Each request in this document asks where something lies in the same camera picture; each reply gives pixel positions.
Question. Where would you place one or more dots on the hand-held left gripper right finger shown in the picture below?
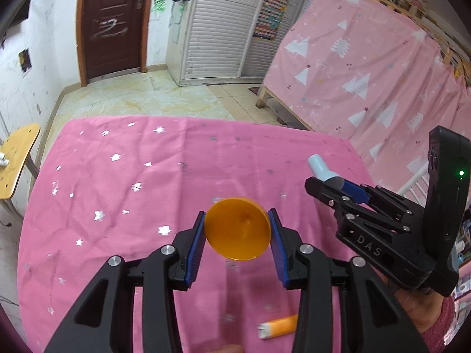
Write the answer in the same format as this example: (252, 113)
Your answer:
(278, 246)

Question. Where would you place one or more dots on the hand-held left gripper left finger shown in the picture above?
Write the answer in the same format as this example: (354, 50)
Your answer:
(195, 250)

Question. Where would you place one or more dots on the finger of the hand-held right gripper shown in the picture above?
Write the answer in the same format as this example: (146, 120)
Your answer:
(331, 193)
(357, 191)

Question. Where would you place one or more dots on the white tube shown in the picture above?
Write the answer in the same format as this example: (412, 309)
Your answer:
(320, 167)

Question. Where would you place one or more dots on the orange funnel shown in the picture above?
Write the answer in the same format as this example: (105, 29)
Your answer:
(235, 231)

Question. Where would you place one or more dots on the person's right forearm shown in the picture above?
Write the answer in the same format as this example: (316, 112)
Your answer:
(441, 327)

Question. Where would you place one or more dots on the person's right hand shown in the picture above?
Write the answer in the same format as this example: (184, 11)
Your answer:
(419, 309)

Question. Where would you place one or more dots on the cluttered shelf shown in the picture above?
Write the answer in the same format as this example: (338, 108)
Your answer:
(464, 250)

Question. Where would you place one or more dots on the white metal chair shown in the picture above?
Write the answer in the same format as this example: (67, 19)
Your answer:
(408, 188)

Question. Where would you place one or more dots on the orange tube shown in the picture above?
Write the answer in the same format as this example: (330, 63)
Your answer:
(279, 326)

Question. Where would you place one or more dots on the pink star print tablecloth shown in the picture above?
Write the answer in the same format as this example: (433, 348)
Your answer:
(110, 191)

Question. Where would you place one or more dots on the pink tree print curtain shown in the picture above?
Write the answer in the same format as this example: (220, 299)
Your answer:
(368, 44)

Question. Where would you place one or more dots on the white slatted wardrobe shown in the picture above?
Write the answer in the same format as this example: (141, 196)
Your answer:
(217, 36)

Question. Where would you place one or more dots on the wooden chair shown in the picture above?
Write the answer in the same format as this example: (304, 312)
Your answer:
(22, 147)

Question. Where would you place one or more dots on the small white bottle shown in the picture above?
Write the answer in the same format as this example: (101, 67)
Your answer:
(3, 160)

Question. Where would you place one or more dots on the dark brown door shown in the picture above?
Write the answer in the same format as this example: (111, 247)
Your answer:
(110, 51)

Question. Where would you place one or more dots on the colourful wall poster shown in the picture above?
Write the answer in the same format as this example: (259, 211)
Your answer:
(270, 14)

